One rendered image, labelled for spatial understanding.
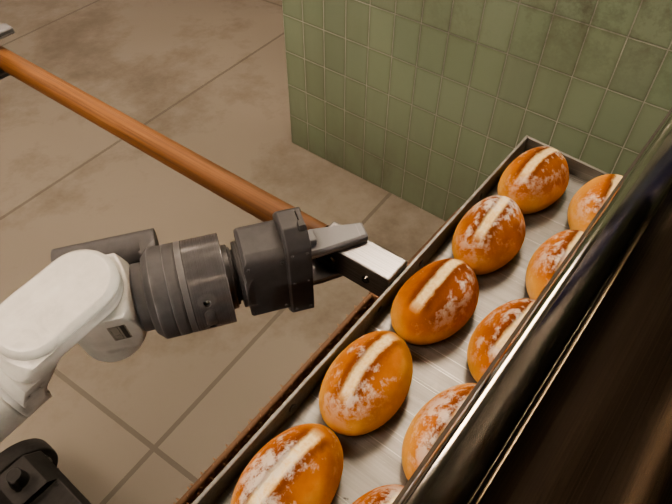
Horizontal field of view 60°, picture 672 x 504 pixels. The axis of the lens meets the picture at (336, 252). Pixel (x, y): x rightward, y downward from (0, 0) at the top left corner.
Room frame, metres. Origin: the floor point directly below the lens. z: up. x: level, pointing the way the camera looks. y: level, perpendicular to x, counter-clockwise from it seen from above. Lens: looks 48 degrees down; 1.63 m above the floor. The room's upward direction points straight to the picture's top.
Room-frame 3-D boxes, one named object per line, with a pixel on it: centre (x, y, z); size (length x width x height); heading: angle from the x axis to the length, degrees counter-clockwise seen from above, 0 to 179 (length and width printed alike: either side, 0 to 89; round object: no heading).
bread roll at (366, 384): (0.24, -0.03, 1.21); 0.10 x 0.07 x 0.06; 144
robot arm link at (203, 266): (0.36, 0.09, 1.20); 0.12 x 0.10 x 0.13; 107
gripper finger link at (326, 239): (0.39, 0.00, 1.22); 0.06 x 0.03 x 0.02; 107
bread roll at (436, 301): (0.32, -0.09, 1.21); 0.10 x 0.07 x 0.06; 138
